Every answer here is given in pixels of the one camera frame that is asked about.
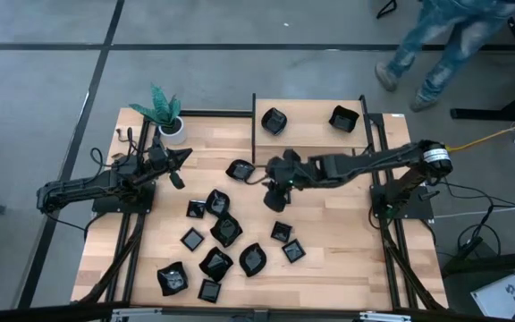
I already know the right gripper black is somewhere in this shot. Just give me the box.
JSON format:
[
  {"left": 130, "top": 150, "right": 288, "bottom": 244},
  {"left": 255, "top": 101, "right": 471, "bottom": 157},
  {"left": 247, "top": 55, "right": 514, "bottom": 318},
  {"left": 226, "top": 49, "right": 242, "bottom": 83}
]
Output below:
[{"left": 265, "top": 149, "right": 315, "bottom": 191}]

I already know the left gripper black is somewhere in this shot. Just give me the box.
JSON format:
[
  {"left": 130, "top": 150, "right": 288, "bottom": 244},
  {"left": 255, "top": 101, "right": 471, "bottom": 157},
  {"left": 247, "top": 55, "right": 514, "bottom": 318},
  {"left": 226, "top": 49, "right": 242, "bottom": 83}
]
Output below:
[{"left": 148, "top": 145, "right": 193, "bottom": 176}]

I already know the black small square mini plate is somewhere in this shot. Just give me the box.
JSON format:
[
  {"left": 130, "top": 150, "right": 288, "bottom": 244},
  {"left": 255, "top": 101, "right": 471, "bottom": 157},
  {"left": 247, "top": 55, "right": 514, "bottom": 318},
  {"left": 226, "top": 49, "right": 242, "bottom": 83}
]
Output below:
[
  {"left": 185, "top": 199, "right": 207, "bottom": 220},
  {"left": 271, "top": 220, "right": 293, "bottom": 244},
  {"left": 180, "top": 226, "right": 206, "bottom": 252},
  {"left": 282, "top": 238, "right": 307, "bottom": 265},
  {"left": 197, "top": 278, "right": 223, "bottom": 304}
]

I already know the black wavy square mini plate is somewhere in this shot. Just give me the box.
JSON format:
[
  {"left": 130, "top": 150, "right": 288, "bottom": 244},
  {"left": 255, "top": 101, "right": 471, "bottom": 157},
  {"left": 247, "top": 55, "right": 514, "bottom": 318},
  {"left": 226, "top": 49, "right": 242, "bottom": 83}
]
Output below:
[
  {"left": 209, "top": 212, "right": 244, "bottom": 249},
  {"left": 156, "top": 260, "right": 190, "bottom": 298},
  {"left": 328, "top": 105, "right": 360, "bottom": 134},
  {"left": 198, "top": 246, "right": 234, "bottom": 284}
]

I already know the white plant pot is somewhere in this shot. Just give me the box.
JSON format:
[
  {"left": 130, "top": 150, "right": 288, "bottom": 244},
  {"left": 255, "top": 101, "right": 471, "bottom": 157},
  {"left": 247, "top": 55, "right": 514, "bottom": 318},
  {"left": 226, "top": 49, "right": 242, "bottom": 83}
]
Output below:
[{"left": 157, "top": 114, "right": 187, "bottom": 147}]

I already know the artificial green snake plant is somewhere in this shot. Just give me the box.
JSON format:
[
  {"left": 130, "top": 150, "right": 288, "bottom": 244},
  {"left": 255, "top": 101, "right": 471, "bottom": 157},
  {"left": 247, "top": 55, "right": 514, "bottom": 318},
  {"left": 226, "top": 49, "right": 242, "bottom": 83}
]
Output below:
[{"left": 128, "top": 83, "right": 182, "bottom": 128}]

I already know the black bent metal rod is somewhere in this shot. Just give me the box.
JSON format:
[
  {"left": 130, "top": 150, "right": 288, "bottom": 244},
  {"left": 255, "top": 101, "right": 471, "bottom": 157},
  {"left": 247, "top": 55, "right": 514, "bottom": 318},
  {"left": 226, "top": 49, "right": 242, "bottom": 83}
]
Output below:
[{"left": 376, "top": 0, "right": 398, "bottom": 20}]

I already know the black power brick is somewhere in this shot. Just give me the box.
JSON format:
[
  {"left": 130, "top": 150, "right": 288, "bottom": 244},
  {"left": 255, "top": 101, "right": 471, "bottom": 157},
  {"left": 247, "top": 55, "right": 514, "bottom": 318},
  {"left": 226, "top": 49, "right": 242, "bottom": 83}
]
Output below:
[{"left": 456, "top": 235, "right": 485, "bottom": 260}]

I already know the person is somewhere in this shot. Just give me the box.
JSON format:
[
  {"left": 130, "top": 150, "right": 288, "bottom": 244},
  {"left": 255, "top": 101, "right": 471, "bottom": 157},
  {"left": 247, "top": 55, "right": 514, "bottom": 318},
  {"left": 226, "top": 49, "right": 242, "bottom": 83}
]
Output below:
[{"left": 373, "top": 0, "right": 515, "bottom": 113}]

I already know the black floor beam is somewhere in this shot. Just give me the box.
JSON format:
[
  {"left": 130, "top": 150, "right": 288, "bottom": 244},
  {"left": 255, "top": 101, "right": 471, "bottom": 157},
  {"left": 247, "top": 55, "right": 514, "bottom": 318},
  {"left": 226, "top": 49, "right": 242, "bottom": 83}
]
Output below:
[{"left": 440, "top": 250, "right": 515, "bottom": 276}]

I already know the white printed box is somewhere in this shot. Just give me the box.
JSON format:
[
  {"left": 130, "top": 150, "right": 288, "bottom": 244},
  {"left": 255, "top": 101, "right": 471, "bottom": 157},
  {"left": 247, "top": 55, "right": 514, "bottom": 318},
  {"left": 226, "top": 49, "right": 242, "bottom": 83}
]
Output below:
[{"left": 469, "top": 272, "right": 515, "bottom": 319}]

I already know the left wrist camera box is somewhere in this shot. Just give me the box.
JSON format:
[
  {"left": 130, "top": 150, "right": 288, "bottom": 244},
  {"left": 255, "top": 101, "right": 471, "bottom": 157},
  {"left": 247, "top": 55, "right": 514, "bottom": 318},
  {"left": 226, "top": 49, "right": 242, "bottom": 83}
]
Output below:
[{"left": 169, "top": 170, "right": 187, "bottom": 191}]

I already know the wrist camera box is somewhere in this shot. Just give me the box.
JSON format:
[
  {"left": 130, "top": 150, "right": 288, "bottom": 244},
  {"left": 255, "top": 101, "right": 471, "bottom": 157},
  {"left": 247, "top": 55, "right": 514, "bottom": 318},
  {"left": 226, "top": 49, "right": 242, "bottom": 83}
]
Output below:
[
  {"left": 263, "top": 186, "right": 291, "bottom": 214},
  {"left": 169, "top": 170, "right": 187, "bottom": 191}
]

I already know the black right camera cable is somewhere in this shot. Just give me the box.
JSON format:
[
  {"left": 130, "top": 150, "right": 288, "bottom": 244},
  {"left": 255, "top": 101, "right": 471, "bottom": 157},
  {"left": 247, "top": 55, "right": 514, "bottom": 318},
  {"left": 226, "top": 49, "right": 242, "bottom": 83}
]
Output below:
[{"left": 244, "top": 164, "right": 271, "bottom": 186}]

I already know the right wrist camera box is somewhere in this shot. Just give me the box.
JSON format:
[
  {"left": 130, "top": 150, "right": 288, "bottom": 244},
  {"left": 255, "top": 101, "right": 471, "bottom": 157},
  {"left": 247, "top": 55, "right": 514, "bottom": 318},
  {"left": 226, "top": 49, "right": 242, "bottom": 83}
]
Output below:
[{"left": 263, "top": 186, "right": 291, "bottom": 214}]

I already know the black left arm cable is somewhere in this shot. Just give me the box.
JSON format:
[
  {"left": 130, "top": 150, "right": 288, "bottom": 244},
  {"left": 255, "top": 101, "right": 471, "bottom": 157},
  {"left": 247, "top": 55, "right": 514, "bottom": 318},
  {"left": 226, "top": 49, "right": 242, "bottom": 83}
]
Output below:
[{"left": 89, "top": 126, "right": 139, "bottom": 176}]

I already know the wooden shelf black metal frame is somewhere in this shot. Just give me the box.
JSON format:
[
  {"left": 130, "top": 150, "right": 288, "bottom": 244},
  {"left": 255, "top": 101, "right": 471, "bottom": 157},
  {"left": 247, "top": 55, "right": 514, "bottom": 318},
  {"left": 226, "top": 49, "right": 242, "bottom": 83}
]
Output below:
[{"left": 251, "top": 92, "right": 370, "bottom": 165}]

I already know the black aluminium frame rail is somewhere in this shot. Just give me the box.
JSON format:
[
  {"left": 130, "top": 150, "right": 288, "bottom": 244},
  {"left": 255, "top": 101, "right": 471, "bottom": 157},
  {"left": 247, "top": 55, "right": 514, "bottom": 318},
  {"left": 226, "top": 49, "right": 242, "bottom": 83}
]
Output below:
[
  {"left": 376, "top": 111, "right": 422, "bottom": 310},
  {"left": 365, "top": 111, "right": 401, "bottom": 310},
  {"left": 179, "top": 108, "right": 257, "bottom": 119},
  {"left": 121, "top": 116, "right": 151, "bottom": 304},
  {"left": 103, "top": 212, "right": 131, "bottom": 304}
]

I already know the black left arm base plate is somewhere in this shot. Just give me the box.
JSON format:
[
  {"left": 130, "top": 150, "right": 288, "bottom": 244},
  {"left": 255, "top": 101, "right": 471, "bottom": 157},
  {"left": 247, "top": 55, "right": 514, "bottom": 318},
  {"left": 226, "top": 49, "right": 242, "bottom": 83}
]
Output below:
[{"left": 91, "top": 181, "right": 156, "bottom": 215}]

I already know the black right base cable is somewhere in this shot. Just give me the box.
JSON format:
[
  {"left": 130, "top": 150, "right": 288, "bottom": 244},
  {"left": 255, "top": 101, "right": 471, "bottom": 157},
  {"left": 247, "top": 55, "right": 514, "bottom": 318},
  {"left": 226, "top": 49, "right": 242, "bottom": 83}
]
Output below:
[{"left": 367, "top": 203, "right": 382, "bottom": 229}]

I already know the black base cable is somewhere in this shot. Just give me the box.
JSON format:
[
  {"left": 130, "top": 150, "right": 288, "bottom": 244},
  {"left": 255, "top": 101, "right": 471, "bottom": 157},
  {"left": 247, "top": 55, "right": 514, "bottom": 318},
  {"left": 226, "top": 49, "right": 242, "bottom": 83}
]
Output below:
[
  {"left": 42, "top": 212, "right": 93, "bottom": 236},
  {"left": 367, "top": 203, "right": 382, "bottom": 229}
]

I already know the black left base cable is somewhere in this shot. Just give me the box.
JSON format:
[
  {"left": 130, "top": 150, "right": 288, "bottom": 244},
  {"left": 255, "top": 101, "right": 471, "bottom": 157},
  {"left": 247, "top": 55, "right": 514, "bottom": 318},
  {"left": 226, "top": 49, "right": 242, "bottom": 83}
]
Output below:
[{"left": 42, "top": 212, "right": 93, "bottom": 236}]

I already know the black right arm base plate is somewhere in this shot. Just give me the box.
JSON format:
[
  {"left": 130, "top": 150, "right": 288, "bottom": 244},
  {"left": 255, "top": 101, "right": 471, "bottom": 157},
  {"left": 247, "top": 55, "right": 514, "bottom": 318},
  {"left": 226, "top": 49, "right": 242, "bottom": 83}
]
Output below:
[{"left": 370, "top": 183, "right": 435, "bottom": 221}]

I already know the silver metal bracket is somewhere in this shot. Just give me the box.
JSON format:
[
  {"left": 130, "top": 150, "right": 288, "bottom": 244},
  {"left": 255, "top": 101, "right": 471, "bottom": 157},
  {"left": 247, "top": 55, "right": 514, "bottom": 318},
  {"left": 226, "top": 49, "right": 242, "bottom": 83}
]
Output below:
[
  {"left": 359, "top": 311, "right": 413, "bottom": 322},
  {"left": 110, "top": 307, "right": 163, "bottom": 322}
]

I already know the black rig frame beam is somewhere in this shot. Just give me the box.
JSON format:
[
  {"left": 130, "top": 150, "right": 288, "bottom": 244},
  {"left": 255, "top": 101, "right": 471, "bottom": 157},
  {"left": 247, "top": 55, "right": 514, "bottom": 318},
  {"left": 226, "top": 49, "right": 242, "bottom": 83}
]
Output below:
[{"left": 0, "top": 301, "right": 515, "bottom": 322}]

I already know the white floor cable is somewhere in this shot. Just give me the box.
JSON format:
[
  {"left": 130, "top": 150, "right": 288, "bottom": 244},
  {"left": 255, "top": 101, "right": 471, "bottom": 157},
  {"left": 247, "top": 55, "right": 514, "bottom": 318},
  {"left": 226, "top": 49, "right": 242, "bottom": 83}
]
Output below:
[{"left": 434, "top": 200, "right": 515, "bottom": 220}]

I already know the black desk leg frame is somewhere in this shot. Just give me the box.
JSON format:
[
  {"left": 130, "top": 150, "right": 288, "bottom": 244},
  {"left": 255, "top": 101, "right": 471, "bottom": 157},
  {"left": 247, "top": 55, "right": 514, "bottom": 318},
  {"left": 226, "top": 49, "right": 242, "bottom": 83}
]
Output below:
[{"left": 450, "top": 0, "right": 515, "bottom": 122}]

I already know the black floor cable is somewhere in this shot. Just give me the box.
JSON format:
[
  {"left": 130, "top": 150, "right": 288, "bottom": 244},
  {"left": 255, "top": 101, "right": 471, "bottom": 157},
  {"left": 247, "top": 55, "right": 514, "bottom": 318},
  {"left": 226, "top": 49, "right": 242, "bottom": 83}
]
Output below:
[{"left": 443, "top": 181, "right": 504, "bottom": 260}]

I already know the yellow extension cord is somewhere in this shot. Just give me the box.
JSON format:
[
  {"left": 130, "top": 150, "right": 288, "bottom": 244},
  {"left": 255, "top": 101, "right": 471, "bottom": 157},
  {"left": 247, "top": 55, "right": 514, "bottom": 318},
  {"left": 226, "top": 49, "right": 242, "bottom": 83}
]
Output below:
[{"left": 444, "top": 114, "right": 515, "bottom": 153}]

